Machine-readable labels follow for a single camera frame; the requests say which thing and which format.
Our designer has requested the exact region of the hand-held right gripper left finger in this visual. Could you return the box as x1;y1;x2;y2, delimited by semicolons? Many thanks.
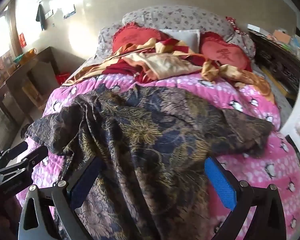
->
18;155;107;240

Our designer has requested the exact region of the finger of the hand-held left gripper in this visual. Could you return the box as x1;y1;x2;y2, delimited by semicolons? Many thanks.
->
0;145;50;180
0;142;29;167

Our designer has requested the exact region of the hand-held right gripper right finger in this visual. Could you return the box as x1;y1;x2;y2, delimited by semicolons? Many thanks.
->
204;156;288;240

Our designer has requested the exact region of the dark floral patterned garment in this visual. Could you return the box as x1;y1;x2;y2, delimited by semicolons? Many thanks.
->
26;84;274;240

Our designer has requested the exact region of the pink penguin print blanket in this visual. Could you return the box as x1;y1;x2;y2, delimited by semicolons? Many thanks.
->
16;74;300;240

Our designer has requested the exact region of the brown cardboard box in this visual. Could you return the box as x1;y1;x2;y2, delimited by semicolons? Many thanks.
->
21;79;50;108

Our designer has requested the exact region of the brown wooden desk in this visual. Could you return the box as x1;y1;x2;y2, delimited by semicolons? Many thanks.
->
0;46;65;140

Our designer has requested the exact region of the red bag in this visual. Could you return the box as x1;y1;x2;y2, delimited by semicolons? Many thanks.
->
55;72;72;85

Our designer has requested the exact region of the green and yellow basket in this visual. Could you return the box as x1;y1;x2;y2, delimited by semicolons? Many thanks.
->
14;48;38;64

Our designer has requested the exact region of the red and yellow blanket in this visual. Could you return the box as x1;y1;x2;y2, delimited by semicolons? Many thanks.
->
62;37;275;105

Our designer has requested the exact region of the red heart pillow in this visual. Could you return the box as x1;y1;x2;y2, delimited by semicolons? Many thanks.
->
200;31;253;72
112;22;170;53

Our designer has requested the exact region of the dark carved wooden cabinet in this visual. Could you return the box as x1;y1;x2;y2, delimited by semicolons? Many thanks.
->
249;29;300;98

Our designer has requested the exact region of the small grey floral pillow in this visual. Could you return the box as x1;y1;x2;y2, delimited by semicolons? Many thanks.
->
230;29;256;59
97;22;125;55

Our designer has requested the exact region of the teal hanging towel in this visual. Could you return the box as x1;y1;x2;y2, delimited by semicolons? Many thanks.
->
35;4;47;30

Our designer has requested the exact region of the white pillow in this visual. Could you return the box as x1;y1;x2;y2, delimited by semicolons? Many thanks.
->
160;29;201;53

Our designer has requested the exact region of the orange cardboard box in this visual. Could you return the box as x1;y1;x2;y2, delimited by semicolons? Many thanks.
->
272;30;292;44

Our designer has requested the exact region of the red patterned frilled cushion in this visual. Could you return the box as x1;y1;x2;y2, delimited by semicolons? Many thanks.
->
226;16;240;34

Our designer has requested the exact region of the large grey floral pillow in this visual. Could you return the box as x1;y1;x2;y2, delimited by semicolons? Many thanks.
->
121;5;237;39

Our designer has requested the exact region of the wall calendar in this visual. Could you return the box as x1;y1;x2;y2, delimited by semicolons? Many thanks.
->
60;0;77;19

